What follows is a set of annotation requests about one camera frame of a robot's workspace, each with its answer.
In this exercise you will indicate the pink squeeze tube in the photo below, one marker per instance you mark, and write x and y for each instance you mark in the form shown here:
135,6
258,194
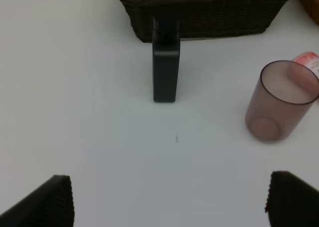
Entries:
310,60

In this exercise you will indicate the dark brown wicker basket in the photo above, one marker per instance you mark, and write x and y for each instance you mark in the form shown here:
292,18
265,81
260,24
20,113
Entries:
205,18

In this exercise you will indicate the translucent pink plastic cup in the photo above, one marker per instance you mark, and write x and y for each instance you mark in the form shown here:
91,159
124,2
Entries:
284,93

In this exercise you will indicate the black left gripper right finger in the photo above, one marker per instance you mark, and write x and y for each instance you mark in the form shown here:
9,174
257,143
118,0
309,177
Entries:
291,202

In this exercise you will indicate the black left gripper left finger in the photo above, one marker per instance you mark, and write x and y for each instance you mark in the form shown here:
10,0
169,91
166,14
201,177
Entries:
50,205

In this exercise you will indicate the dark green pump bottle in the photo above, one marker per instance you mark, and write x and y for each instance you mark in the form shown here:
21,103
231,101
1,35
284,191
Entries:
166,55

